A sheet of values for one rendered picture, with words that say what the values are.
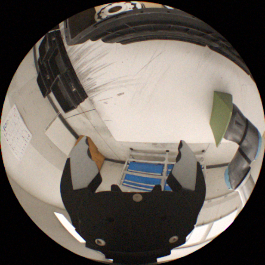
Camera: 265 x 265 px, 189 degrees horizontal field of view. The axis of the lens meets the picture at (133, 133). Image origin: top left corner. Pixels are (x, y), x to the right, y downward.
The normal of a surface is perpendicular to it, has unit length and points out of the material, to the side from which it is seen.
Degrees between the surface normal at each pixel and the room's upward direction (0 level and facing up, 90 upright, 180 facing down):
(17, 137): 90
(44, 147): 90
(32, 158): 90
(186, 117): 0
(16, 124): 90
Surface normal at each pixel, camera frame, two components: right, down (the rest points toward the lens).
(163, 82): -0.28, 0.74
